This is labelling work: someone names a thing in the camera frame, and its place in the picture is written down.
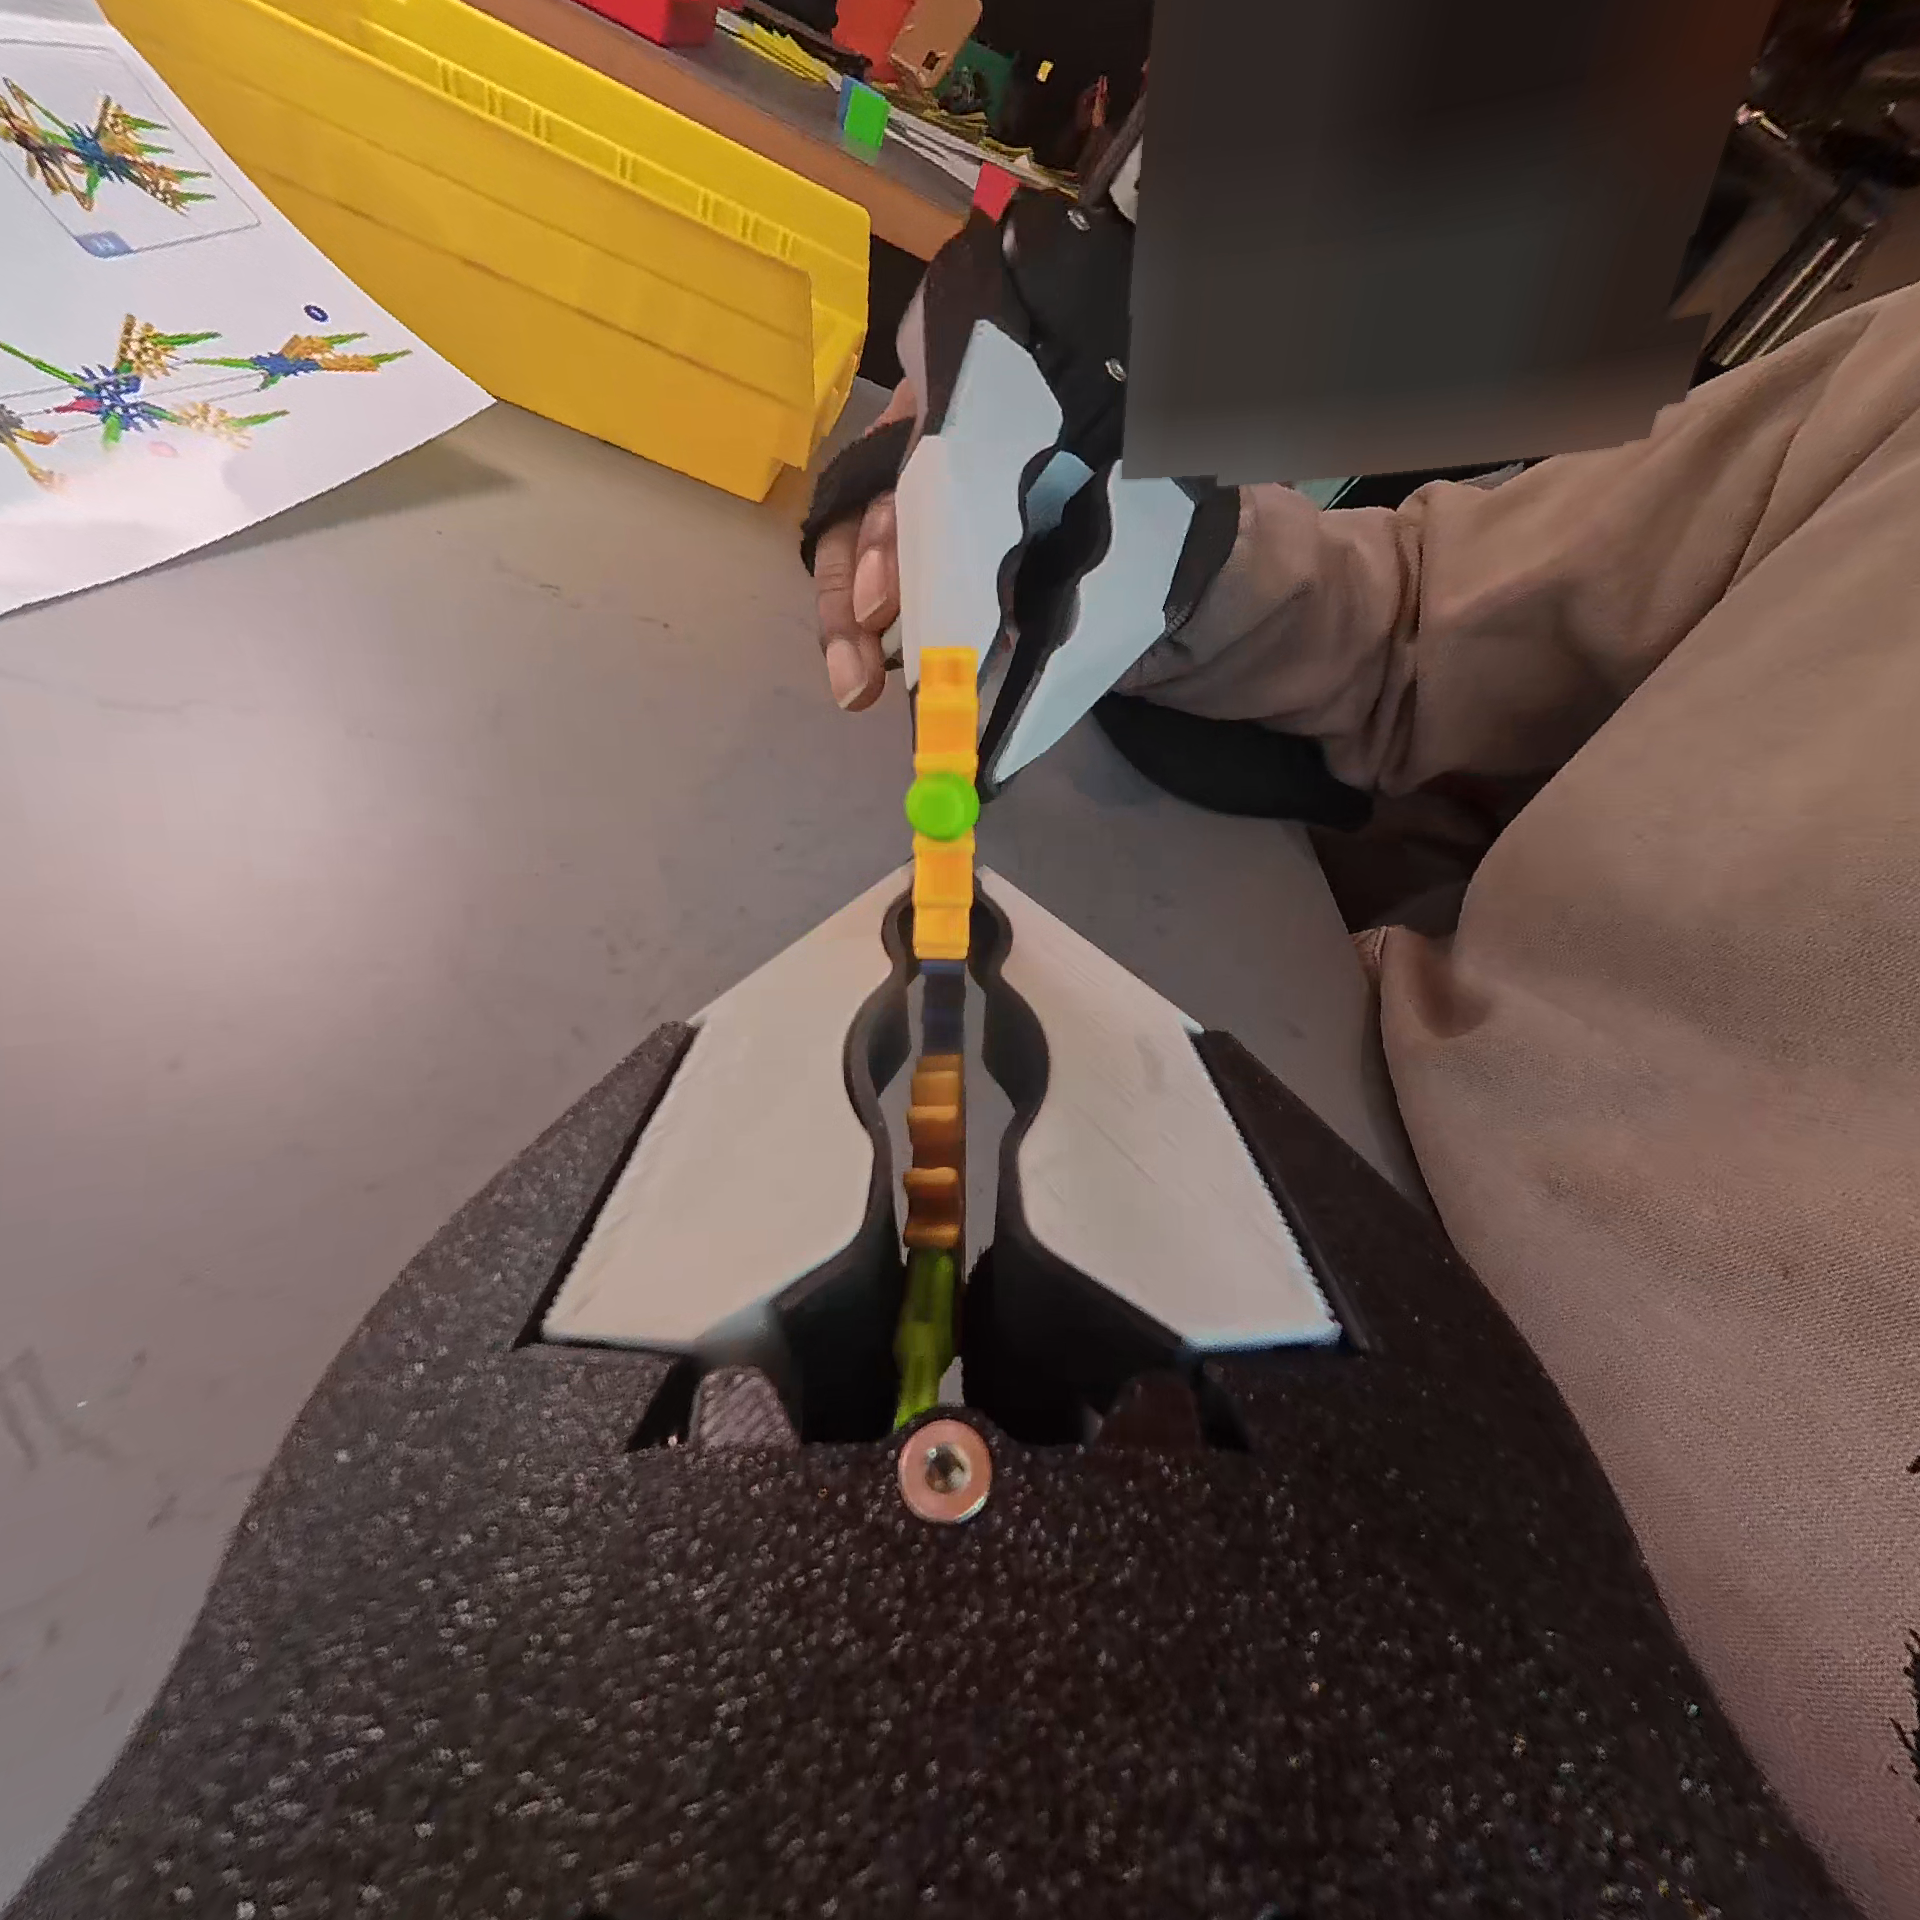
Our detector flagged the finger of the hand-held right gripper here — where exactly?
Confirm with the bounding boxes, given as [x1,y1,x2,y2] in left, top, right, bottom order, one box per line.
[978,447,1202,793]
[895,320,1070,700]

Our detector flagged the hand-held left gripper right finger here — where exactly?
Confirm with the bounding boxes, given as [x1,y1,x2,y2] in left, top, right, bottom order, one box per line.
[959,870,1344,1431]

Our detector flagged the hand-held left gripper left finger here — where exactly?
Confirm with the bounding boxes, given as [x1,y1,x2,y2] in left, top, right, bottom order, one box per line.
[540,870,921,1446]

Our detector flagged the large blue connector fan assembly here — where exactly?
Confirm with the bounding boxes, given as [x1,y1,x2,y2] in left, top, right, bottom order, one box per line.
[891,960,977,1438]

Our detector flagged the grey desk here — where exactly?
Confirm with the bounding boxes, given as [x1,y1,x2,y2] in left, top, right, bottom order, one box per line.
[0,377,1442,1803]

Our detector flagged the person's right hand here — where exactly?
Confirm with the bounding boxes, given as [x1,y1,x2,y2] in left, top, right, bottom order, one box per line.
[811,491,905,716]

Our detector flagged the small cardboard box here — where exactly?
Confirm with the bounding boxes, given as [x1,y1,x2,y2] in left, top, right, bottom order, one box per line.
[889,0,983,88]

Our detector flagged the wooden background table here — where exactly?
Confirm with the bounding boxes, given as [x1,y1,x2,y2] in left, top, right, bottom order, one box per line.
[480,0,1089,261]

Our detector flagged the yellow storage bin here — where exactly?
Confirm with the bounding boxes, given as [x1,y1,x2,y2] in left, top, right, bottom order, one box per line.
[97,0,877,506]

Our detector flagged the toy instruction sheet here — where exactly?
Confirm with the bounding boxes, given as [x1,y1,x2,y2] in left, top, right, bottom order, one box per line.
[0,0,500,619]

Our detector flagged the grey metal rail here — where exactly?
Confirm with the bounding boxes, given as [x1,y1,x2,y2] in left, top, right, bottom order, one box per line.
[1673,96,1888,370]

